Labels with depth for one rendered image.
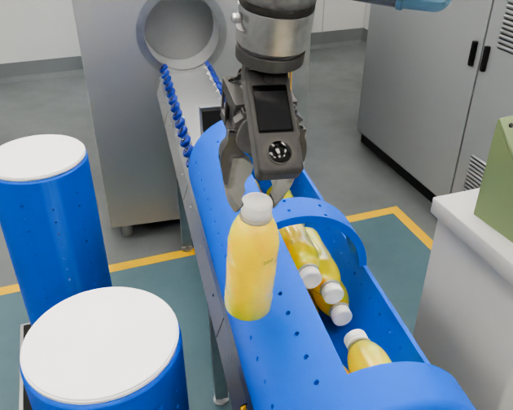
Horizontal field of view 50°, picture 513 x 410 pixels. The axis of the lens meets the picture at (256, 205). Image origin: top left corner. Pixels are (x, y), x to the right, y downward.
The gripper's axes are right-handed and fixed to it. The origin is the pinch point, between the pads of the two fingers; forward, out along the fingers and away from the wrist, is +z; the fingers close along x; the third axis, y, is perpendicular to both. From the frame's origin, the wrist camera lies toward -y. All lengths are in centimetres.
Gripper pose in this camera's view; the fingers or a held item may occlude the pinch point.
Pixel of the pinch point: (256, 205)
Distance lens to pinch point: 67.7
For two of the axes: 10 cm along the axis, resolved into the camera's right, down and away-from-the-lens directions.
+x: -9.6, 1.0, -2.6
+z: -1.0, 7.4, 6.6
